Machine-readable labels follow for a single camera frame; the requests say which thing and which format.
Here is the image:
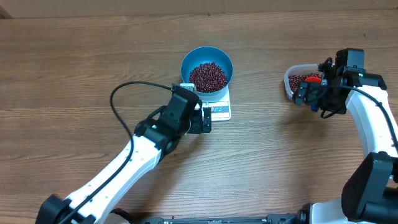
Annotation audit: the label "red measuring scoop blue handle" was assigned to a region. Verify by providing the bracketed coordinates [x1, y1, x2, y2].
[305, 77, 322, 112]

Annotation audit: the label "clear plastic container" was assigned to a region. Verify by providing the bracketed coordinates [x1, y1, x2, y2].
[284, 63, 322, 100]

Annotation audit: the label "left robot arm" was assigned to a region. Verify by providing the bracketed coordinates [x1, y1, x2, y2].
[36, 83, 211, 224]

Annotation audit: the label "red beans in bowl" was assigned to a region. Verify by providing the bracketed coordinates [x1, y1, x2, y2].
[188, 62, 227, 93]

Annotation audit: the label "white kitchen scale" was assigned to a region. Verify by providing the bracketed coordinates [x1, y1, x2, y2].
[195, 85, 232, 121]

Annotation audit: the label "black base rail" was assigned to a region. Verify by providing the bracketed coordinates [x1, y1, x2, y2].
[105, 207, 354, 224]

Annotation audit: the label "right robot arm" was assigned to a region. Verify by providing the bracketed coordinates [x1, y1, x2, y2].
[276, 48, 397, 223]

